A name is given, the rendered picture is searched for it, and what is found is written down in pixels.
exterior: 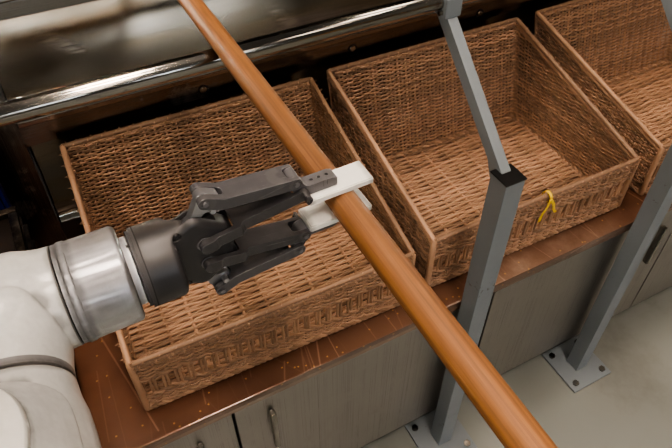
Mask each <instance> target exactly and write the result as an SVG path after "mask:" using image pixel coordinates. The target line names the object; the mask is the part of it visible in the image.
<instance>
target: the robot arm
mask: <svg viewBox="0 0 672 448"><path fill-rule="evenodd" d="M370 183H373V177H372V175H371V174H370V173H369V172H368V171H367V170H366V168H365V167H364V166H363V165H362V164H361V163H360V161H356V162H353V163H351V164H348V165H345V166H342V167H340V168H337V169H334V170H331V169H324V170H321V171H318V172H315V173H312V174H310V175H307V176H304V177H299V176H298V175H297V173H296V172H295V171H294V169H293V168H292V167H291V165H289V164H286V165H282V166H278V167H274V168H270V169H266V170H262V171H259V172H255V173H251V174H247V175H243V176H239V177H235V178H231V179H228V180H224V181H220V182H216V183H211V182H195V183H193V184H192V185H191V186H190V187H189V190H190V192H191V194H192V200H191V203H190V206H189V209H188V210H184V211H183V212H181V213H180V214H179V215H178V216H176V217H175V218H173V219H171V220H163V219H162V218H154V219H151V220H148V221H146V222H143V223H140V224H137V225H134V226H131V227H128V228H126V231H124V232H123V233H124V236H125V237H124V236H123V237H120V238H117V235H116V233H115V230H114V229H113V228H112V227H110V226H106V227H103V228H100V229H97V230H94V231H92V232H89V233H86V234H83V235H80V236H77V237H74V238H71V239H68V240H65V241H59V242H55V243H54V244H53V245H50V246H46V247H43V248H39V249H34V250H27V251H11V252H6V253H1V254H0V448H102V446H101V443H100V439H99V436H98V432H97V429H96V427H95V424H94V421H93V418H92V415H91V412H90V409H89V407H88V406H87V404H86V402H85V400H84V398H83V396H82V394H81V391H80V388H79V385H78V382H77V378H76V373H75V365H74V349H75V348H77V347H79V346H81V345H83V344H85V343H87V342H93V341H95V340H98V338H100V337H103V336H105V335H108V334H110V333H113V332H115V331H118V330H120V329H123V328H125V327H128V326H130V325H133V324H135V323H138V322H140V321H142V320H144V318H145V312H144V309H143V306H142V305H143V304H146V303H148V302H149V304H150V306H153V305H154V307H157V306H159V305H162V304H164V303H167V302H170V301H172V300H175V299H177V298H180V297H182V296H185V295H186V294H187V293H188V291H189V285H190V284H193V283H203V282H207V281H208V282H209V283H210V284H212V285H213V286H214V288H215V290H216V292H217V294H218V295H223V294H225V293H227V292H228V291H229V290H231V289H232V288H233V287H235V286H236V285H237V284H239V283H240V282H243V281H245V280H247V279H249V278H251V277H253V276H256V275H258V274H260V273H262V272H264V271H266V270H269V269H271V268H273V267H275V266H277V265H279V264H281V263H284V262H286V261H288V260H290V259H292V258H294V257H297V256H299V255H301V254H303V253H304V252H305V250H306V247H305V246H304V244H305V242H306V240H308V239H309V238H310V237H311V235H312V234H314V233H317V232H319V231H322V230H324V229H327V228H330V227H333V226H334V225H336V224H337V222H339V221H338V219H337V218H336V217H335V215H334V214H333V212H332V211H331V210H330V208H329V207H328V206H327V204H326V203H325V200H328V199H330V198H333V197H336V196H338V195H341V194H344V193H346V192H349V191H352V190H354V191H355V193H356V194H357V195H358V196H359V198H360V199H361V200H362V201H363V203H364V204H365V205H366V206H367V208H368V209H369V210H371V209H372V205H371V203H370V202H369V201H368V200H367V199H366V197H365V196H364V195H363V194H362V192H361V191H360V190H359V189H358V188H360V187H362V186H365V185H368V184H370ZM290 191H293V193H291V192H290ZM304 201H305V202H306V203H307V204H308V206H306V207H303V208H300V209H299V210H298V213H297V212H293V216H292V218H289V219H285V220H281V221H277V222H273V223H269V224H265V225H261V226H257V227H253V228H250V227H252V226H254V225H256V224H258V223H260V222H262V221H265V220H267V219H269V218H271V217H273V216H275V215H277V214H279V213H281V212H283V211H285V210H287V209H289V208H291V207H293V206H296V205H298V204H300V203H302V202H304ZM298 214H299V215H300V216H299V215H298ZM300 217H301V218H302V219H301V218H300ZM228 219H229V220H230V221H231V223H232V225H233V226H232V225H231V224H230V222H229V220H228ZM248 228H249V229H248ZM288 245H290V246H291V247H290V248H289V247H288Z"/></svg>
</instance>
